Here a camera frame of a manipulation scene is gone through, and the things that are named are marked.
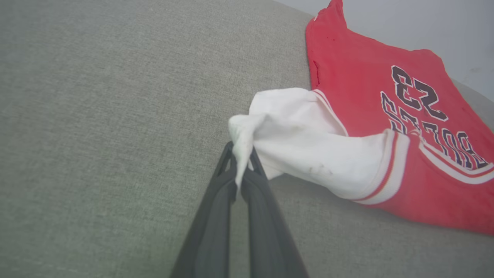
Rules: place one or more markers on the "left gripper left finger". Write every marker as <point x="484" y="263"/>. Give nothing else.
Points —
<point x="210" y="231"/>

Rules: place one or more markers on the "red and white basketball jersey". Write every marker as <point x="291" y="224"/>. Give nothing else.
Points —
<point x="366" y="88"/>

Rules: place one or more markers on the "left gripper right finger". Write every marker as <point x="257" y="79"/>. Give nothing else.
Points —
<point x="266" y="231"/>

